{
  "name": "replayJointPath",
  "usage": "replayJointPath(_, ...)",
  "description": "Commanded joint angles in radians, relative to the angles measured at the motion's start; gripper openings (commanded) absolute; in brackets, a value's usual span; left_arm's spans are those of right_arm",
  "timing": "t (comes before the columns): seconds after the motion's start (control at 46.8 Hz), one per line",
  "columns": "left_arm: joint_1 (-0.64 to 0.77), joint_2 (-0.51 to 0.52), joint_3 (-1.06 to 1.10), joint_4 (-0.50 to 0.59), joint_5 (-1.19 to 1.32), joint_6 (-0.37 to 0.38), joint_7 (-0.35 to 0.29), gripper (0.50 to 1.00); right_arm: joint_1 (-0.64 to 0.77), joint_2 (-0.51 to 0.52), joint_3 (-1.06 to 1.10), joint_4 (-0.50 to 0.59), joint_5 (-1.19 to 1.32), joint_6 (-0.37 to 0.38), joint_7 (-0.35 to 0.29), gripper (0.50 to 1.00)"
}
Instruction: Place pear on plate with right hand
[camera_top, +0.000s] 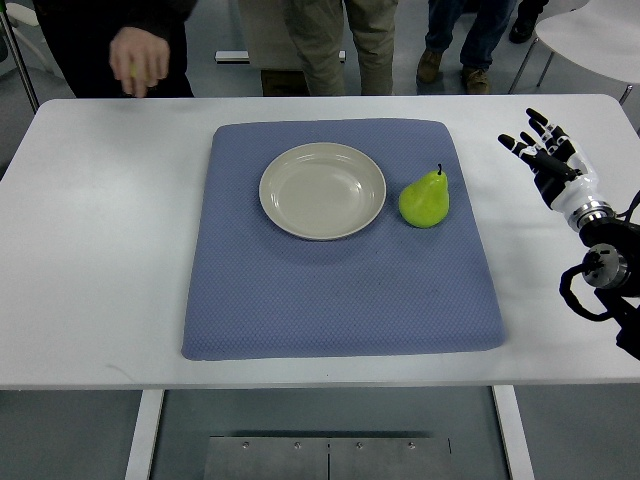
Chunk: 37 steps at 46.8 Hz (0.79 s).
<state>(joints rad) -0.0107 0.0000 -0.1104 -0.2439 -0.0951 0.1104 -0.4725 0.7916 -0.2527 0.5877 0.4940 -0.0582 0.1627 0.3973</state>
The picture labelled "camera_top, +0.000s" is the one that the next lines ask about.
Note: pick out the blue quilted mat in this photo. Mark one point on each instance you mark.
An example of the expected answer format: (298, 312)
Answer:
(390, 289)

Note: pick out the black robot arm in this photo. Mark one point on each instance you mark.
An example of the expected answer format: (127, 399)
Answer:
(610, 266)

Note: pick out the bystander bare hand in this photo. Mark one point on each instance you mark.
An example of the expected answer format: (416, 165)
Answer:
(149, 53)

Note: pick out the person in black clothes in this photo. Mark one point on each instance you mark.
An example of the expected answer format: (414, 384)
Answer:
(78, 34)

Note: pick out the person in blue jeans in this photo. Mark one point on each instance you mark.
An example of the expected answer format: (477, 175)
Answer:
(475, 56)

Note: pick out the beige round plate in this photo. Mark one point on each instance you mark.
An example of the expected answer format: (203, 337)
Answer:
(322, 191)

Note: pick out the brown cardboard box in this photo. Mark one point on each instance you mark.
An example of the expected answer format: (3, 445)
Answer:
(283, 83)

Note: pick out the white right table leg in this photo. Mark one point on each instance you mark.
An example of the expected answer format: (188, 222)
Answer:
(512, 433)

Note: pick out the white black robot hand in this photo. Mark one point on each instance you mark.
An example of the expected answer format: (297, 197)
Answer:
(564, 177)

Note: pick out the white left table leg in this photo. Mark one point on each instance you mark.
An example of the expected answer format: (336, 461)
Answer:
(141, 454)

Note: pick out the white table leg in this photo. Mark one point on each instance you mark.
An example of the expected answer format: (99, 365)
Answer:
(512, 433)
(141, 454)

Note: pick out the green pear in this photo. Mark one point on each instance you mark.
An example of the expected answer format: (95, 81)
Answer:
(426, 202)

